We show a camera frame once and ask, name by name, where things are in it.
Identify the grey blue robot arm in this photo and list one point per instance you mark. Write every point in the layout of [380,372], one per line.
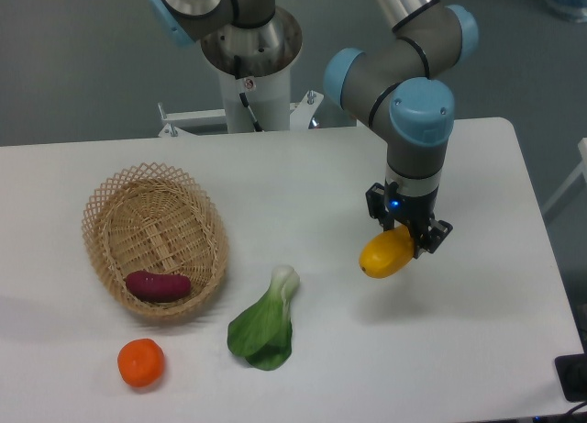
[395,92]

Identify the purple sweet potato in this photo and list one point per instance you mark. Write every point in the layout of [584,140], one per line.
[158,288]

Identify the white frame at right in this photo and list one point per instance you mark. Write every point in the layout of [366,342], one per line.
[569,188]

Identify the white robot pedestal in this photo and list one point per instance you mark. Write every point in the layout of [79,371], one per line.
[253,67]

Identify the orange tangerine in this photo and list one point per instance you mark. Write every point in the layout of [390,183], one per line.
[141,363]

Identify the yellow mango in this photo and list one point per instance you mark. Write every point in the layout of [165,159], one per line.
[387,253]

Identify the woven wicker basket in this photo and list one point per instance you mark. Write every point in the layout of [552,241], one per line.
[155,218]

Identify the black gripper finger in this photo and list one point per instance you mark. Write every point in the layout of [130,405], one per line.
[429,235]
[376,205]

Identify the green bok choy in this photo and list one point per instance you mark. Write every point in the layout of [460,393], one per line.
[262,334]

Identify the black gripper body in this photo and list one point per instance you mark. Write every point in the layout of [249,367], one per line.
[411,203]

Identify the black device at table edge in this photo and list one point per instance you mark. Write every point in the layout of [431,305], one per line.
[571,371]

